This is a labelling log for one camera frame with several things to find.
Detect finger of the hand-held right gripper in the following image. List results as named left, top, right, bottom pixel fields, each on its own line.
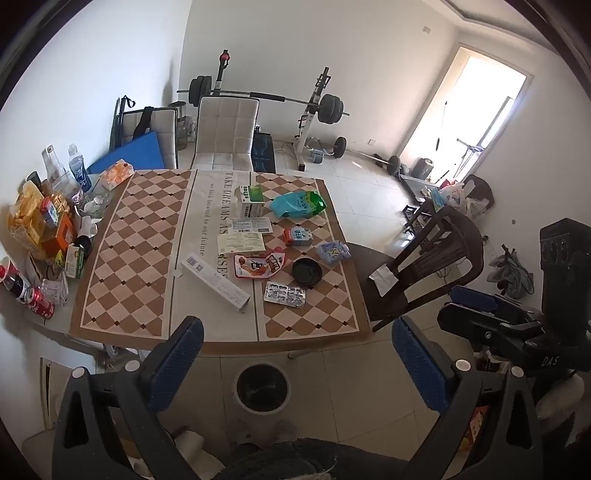
left=450, top=285, right=543, bottom=324
left=438, top=304, right=559, bottom=354

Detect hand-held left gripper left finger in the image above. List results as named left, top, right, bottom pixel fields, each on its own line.
left=52, top=316, right=205, bottom=480

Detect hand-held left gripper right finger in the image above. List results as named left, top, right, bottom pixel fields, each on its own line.
left=392, top=316, right=544, bottom=480

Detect long white cardboard box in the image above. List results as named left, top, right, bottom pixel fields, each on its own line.
left=181, top=251, right=251, bottom=315

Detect white round trash bin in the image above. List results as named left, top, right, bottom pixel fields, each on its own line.
left=232, top=361, right=293, bottom=414

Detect red snack packet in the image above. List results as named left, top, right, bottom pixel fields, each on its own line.
left=233, top=251, right=287, bottom=280

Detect person's right forearm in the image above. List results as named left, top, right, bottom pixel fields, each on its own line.
left=536, top=373, right=588, bottom=435

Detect grey cloth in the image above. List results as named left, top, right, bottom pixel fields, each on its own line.
left=488, top=247, right=535, bottom=298

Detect dark wooden chair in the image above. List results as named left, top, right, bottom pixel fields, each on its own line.
left=346, top=203, right=485, bottom=333

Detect orange printed packet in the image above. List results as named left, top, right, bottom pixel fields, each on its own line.
left=462, top=406, right=489, bottom=453

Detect white tissue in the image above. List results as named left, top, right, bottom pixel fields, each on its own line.
left=368, top=267, right=399, bottom=296

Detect black crate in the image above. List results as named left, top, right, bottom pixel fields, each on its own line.
left=404, top=203, right=432, bottom=227

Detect white plastic bags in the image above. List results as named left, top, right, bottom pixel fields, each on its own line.
left=431, top=180, right=476, bottom=213

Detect checkered brown tablecloth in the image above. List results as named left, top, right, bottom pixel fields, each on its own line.
left=68, top=167, right=372, bottom=343

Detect silver blister pack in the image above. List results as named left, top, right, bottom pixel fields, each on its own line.
left=263, top=281, right=306, bottom=308

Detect light blue packet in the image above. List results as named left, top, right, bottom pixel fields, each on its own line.
left=316, top=241, right=350, bottom=264

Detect clear plastic cup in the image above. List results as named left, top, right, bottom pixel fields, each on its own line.
left=39, top=277, right=70, bottom=308

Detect black round dish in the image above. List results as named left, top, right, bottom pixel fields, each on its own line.
left=292, top=258, right=322, bottom=289

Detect red drink can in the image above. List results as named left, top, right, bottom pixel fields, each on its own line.
left=25, top=288, right=55, bottom=319

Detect short barbell with black plates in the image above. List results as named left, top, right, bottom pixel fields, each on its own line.
left=355, top=152, right=402, bottom=176

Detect orange cardboard box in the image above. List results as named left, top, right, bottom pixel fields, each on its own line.
left=41, top=215, right=77, bottom=259

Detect green and white medicine box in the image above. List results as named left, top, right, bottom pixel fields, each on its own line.
left=235, top=185, right=266, bottom=219

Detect crushed clear plastic bottle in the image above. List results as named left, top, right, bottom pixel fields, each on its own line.
left=81, top=194, right=112, bottom=217

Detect dark cola bottle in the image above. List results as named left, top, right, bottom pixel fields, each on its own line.
left=0, top=258, right=31, bottom=301

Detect orange tissue box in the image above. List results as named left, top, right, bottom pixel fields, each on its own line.
left=99, top=159, right=136, bottom=191

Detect red drink carton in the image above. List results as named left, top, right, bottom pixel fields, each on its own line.
left=39, top=196, right=63, bottom=229

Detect green and blue wipes packet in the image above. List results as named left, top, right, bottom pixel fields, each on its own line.
left=270, top=191, right=326, bottom=220

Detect yellow snack bag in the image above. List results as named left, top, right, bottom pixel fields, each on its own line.
left=8, top=181, right=47, bottom=252

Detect blue folded mat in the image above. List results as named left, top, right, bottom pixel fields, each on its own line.
left=87, top=131, right=167, bottom=174

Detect blue label water bottle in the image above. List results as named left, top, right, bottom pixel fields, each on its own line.
left=68, top=144, right=93, bottom=192

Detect black and blue mat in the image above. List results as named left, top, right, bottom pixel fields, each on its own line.
left=252, top=131, right=277, bottom=175

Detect glass jar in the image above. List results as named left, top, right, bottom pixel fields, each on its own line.
left=174, top=102, right=190, bottom=151

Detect grey padded chair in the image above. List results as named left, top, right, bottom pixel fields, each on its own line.
left=139, top=107, right=180, bottom=171

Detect clear glass bottle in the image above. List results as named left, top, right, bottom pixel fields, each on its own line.
left=42, top=145, right=68, bottom=185

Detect white padded chair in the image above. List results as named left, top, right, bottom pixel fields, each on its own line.
left=190, top=96, right=260, bottom=172

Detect white barbell rack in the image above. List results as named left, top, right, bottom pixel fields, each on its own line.
left=291, top=67, right=333, bottom=169

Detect black and red stick vacuum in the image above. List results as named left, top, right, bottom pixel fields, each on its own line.
left=218, top=48, right=232, bottom=95

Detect black folded frame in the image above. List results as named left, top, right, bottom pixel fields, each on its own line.
left=110, top=96, right=134, bottom=151

